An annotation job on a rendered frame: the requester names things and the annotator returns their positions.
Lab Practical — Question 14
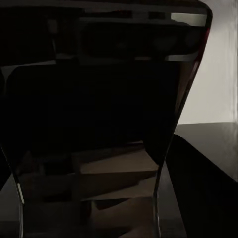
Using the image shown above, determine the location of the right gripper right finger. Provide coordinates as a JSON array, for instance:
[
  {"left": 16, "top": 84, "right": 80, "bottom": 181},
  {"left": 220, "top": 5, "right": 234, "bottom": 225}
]
[{"left": 165, "top": 135, "right": 238, "bottom": 238}]

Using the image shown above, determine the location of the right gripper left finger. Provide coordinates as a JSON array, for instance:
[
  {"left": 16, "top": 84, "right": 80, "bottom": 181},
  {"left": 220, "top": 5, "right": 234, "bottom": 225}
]
[{"left": 0, "top": 147, "right": 12, "bottom": 191}]

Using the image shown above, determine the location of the bottle of coffee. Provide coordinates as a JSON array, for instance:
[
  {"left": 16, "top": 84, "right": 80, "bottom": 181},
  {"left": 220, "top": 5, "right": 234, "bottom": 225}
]
[{"left": 0, "top": 0, "right": 213, "bottom": 238}]

